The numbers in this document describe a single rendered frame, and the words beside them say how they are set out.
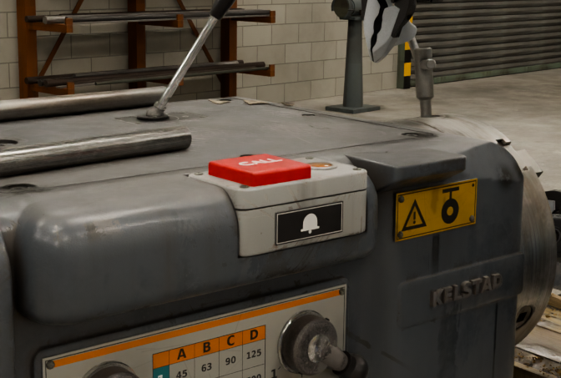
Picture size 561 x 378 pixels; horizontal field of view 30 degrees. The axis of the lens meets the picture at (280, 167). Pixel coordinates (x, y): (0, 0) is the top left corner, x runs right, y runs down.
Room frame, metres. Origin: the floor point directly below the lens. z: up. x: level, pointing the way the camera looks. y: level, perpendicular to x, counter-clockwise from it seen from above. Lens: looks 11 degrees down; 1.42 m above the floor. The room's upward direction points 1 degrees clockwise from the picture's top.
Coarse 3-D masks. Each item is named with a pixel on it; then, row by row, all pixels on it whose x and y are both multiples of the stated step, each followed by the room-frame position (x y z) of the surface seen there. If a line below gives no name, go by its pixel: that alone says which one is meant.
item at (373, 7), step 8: (368, 0) 1.45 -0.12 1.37; (376, 0) 1.44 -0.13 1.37; (384, 0) 1.44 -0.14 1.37; (368, 8) 1.45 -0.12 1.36; (376, 8) 1.44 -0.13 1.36; (384, 8) 1.44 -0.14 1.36; (368, 16) 1.45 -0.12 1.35; (376, 16) 1.44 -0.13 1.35; (368, 24) 1.45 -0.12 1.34; (376, 24) 1.44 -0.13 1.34; (368, 32) 1.45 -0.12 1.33; (376, 32) 1.44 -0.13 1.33; (368, 40) 1.45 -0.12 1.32; (376, 40) 1.45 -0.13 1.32; (368, 48) 1.45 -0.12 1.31
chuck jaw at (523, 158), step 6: (510, 150) 1.24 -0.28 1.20; (522, 150) 1.27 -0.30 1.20; (516, 156) 1.23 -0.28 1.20; (522, 156) 1.26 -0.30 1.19; (528, 156) 1.27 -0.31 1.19; (522, 162) 1.23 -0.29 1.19; (528, 162) 1.26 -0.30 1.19; (534, 162) 1.26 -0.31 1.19; (522, 168) 1.22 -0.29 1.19; (534, 168) 1.25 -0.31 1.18; (540, 174) 1.26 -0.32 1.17
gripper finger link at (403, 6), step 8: (400, 0) 1.40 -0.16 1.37; (408, 0) 1.39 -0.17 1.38; (416, 0) 1.40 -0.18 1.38; (400, 8) 1.40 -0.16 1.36; (408, 8) 1.39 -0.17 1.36; (400, 16) 1.40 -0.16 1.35; (408, 16) 1.40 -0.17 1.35; (400, 24) 1.40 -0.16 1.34; (392, 32) 1.41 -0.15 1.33; (400, 32) 1.42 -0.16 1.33
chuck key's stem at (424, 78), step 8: (416, 48) 1.30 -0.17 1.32; (424, 48) 1.29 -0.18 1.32; (416, 56) 1.29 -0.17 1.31; (424, 56) 1.29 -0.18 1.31; (416, 64) 1.29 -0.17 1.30; (416, 72) 1.29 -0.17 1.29; (424, 72) 1.29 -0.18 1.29; (432, 72) 1.30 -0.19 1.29; (416, 80) 1.29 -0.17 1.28; (424, 80) 1.29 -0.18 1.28; (432, 80) 1.29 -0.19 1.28; (416, 88) 1.30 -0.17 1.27; (424, 88) 1.29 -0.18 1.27; (432, 88) 1.29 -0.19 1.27; (424, 96) 1.28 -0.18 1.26; (432, 96) 1.29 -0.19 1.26; (424, 104) 1.29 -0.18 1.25; (424, 112) 1.29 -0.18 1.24
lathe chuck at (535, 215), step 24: (432, 120) 1.25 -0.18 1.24; (456, 120) 1.26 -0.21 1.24; (480, 120) 1.28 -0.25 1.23; (504, 144) 1.24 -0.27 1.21; (528, 168) 1.21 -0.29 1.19; (528, 192) 1.18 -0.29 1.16; (528, 216) 1.17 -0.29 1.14; (552, 216) 1.19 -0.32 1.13; (528, 240) 1.15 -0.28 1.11; (552, 240) 1.18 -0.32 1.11; (528, 264) 1.15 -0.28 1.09; (552, 264) 1.18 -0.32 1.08; (528, 288) 1.15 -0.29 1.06; (552, 288) 1.18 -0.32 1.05
